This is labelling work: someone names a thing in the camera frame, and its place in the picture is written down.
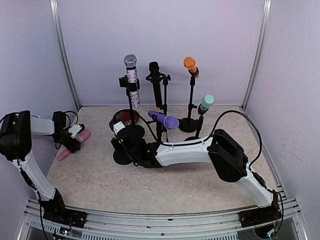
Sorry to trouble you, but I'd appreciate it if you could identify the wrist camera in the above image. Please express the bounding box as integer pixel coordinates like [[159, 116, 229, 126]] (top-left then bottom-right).
[[109, 120, 126, 136], [67, 123, 85, 139]]

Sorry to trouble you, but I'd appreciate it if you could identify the mint green microphone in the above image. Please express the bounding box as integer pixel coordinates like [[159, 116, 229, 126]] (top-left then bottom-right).
[[197, 94, 215, 115]]

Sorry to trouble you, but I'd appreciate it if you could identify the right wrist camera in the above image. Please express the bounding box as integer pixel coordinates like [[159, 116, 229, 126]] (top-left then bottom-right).
[[109, 120, 126, 136]]

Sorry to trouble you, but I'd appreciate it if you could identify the black microphone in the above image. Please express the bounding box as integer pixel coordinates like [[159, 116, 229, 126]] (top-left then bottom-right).
[[148, 61, 162, 109]]

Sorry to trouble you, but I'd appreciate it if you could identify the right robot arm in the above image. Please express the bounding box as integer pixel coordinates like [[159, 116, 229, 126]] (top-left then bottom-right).
[[109, 119, 280, 222]]

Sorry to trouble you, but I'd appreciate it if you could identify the pink microphone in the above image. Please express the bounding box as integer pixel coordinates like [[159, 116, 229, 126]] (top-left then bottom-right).
[[57, 130, 92, 162]]

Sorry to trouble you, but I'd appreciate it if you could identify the black mint mic stand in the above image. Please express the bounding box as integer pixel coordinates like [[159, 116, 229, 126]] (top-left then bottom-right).
[[185, 114, 204, 141]]

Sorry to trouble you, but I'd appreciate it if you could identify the red floral plate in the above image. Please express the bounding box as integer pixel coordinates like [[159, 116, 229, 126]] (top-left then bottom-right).
[[112, 109, 140, 126]]

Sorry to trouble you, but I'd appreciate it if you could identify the black glitter mic stand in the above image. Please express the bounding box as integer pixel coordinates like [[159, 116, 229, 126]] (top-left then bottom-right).
[[119, 75, 145, 138]]

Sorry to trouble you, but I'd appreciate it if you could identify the glitter rhinestone microphone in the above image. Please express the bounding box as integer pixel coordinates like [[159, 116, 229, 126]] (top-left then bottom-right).
[[124, 54, 140, 108]]

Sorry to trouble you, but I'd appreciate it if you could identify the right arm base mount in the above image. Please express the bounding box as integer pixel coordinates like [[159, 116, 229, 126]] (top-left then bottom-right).
[[238, 206, 282, 228]]

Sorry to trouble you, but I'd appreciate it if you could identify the black purple mic stand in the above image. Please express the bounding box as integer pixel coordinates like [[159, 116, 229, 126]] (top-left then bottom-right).
[[147, 120, 169, 142]]

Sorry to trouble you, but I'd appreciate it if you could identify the black tripod mic stand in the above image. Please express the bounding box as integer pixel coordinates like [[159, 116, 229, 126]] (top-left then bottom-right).
[[145, 74, 181, 145]]

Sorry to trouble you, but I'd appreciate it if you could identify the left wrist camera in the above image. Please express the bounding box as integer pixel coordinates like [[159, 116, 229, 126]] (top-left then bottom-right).
[[67, 123, 85, 139]]

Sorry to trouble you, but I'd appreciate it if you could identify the black pink mic stand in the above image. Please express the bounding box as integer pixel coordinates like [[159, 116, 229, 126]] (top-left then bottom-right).
[[112, 150, 135, 166]]

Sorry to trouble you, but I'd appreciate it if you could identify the purple microphone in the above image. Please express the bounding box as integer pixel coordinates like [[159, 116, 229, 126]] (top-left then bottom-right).
[[147, 110, 180, 130]]

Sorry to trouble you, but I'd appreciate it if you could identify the orange microphone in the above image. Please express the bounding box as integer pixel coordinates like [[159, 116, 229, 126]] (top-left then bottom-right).
[[183, 56, 199, 78]]

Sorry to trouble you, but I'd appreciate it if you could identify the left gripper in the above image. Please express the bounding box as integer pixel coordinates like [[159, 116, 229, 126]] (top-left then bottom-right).
[[53, 129, 81, 153]]

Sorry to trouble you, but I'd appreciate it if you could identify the aluminium front rail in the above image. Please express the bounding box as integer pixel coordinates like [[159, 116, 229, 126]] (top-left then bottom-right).
[[14, 197, 312, 240]]

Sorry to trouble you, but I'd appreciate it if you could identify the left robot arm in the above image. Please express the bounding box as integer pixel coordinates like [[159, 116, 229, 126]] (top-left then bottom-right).
[[0, 110, 85, 223]]

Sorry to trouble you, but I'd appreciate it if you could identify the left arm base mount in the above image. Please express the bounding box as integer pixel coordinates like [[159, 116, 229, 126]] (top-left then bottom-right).
[[43, 209, 87, 229]]

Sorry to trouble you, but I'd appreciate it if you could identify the black orange mic stand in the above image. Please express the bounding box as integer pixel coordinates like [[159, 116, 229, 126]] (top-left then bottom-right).
[[179, 73, 197, 133]]

